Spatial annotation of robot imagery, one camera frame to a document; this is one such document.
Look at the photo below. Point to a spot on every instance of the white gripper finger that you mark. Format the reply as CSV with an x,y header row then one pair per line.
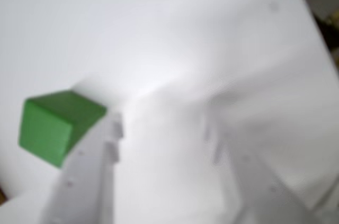
x,y
84,181
254,181

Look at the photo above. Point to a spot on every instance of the green cube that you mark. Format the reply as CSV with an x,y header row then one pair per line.
x,y
45,128

